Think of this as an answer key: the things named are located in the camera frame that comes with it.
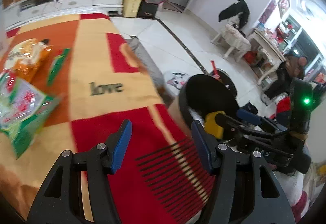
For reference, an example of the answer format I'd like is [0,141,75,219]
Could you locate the green snack bag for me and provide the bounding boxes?
[1,70,60,158]

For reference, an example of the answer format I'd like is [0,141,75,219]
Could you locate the black trash bin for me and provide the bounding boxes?
[177,74,240,137]

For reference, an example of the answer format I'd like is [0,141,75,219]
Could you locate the seated person in dark clothes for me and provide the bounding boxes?
[261,51,307,106]

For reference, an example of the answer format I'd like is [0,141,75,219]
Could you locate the white chair with jacket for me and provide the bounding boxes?
[211,0,251,62]

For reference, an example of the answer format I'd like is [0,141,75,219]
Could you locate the black gift box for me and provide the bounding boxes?
[137,0,158,19]

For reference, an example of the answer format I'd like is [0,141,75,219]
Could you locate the checkered love blanket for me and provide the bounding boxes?
[1,13,214,223]

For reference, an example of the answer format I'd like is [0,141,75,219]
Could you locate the green wrapper strip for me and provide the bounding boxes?
[46,48,71,86]

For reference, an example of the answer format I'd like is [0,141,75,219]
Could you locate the yellow cardboard box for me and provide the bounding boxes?
[123,0,142,18]

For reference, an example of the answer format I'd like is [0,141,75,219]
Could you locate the orange snack bag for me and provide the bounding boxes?
[4,38,53,82]

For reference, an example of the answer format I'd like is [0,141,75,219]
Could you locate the white tv cabinet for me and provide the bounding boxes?
[3,0,123,29]

